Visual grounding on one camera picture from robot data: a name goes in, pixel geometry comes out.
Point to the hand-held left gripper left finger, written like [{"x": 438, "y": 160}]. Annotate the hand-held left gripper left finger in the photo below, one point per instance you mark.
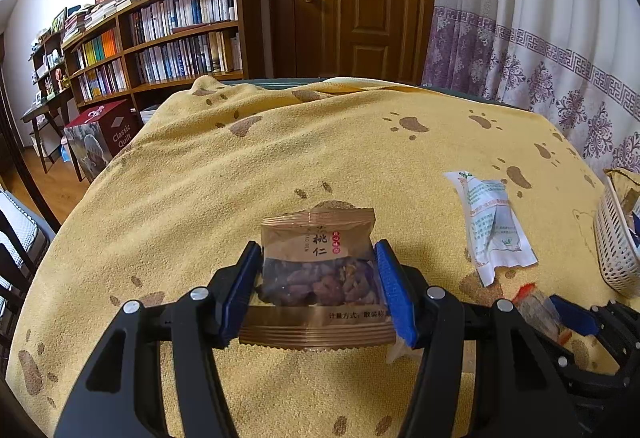
[{"x": 240, "y": 293}]

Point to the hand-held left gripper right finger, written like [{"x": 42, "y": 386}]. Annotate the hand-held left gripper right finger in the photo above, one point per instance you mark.
[{"x": 397, "y": 293}]

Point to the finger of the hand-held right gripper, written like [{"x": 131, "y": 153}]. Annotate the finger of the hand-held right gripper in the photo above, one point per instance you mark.
[
  {"x": 560, "y": 355},
  {"x": 575, "y": 318}
]

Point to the clear red-trimmed snack packet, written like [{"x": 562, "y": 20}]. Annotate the clear red-trimmed snack packet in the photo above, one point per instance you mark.
[{"x": 537, "y": 310}]

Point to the white plastic basket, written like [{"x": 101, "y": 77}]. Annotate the white plastic basket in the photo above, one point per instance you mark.
[{"x": 617, "y": 243}]

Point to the brown walnut snack packet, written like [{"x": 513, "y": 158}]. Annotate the brown walnut snack packet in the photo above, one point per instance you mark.
[{"x": 315, "y": 238}]

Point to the white green-print snack packet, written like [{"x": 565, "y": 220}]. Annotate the white green-print snack packet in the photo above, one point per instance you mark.
[{"x": 492, "y": 223}]

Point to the tan paper snack packet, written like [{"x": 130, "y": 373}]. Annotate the tan paper snack packet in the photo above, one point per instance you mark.
[{"x": 625, "y": 180}]

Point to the yellow paw-print blanket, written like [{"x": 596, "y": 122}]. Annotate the yellow paw-print blanket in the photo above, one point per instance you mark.
[{"x": 250, "y": 158}]

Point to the red quilt box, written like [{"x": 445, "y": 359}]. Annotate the red quilt box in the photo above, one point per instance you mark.
[{"x": 102, "y": 138}]

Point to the black chair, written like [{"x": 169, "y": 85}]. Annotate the black chair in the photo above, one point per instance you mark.
[{"x": 17, "y": 258}]

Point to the wooden bookshelf with books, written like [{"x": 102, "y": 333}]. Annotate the wooden bookshelf with books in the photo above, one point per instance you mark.
[{"x": 175, "y": 38}]

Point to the small wooden side table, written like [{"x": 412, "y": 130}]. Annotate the small wooden side table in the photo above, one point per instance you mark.
[{"x": 42, "y": 118}]

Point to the dark small shelf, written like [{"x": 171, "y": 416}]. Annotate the dark small shelf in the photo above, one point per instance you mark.
[{"x": 50, "y": 68}]

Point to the white purple patterned curtain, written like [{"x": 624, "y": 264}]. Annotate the white purple patterned curtain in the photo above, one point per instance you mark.
[{"x": 540, "y": 18}]

